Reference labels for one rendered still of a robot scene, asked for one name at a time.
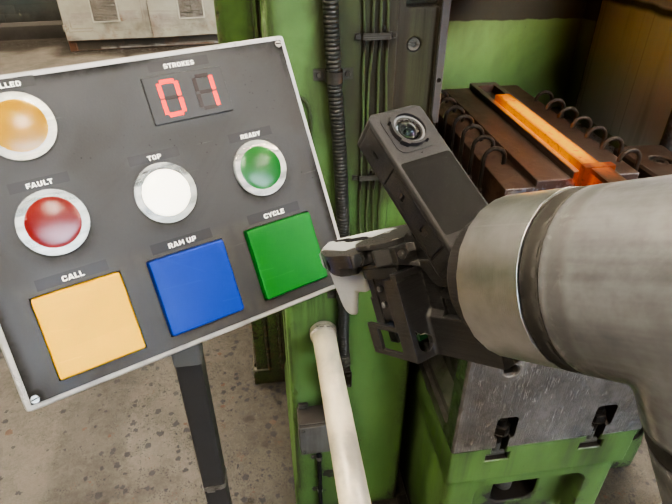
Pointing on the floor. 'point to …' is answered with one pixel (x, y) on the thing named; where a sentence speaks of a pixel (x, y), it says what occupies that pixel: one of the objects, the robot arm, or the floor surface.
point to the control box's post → (202, 420)
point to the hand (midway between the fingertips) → (333, 246)
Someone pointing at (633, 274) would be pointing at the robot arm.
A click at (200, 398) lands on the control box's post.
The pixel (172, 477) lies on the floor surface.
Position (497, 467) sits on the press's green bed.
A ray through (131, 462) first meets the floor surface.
